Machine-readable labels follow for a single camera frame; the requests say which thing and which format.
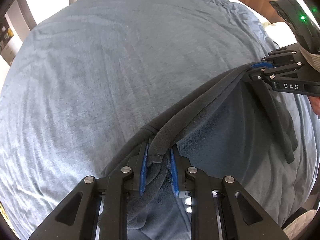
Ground dark navy fleece pants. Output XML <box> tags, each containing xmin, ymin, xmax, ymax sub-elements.
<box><xmin>105</xmin><ymin>66</ymin><xmax>299</xmax><ymax>239</ymax></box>

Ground person's right hand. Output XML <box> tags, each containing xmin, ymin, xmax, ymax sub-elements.
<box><xmin>308</xmin><ymin>96</ymin><xmax>320</xmax><ymax>118</ymax></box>

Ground blue-grey bed duvet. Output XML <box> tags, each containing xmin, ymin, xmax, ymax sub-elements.
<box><xmin>1</xmin><ymin>0</ymin><xmax>319</xmax><ymax>239</ymax></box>

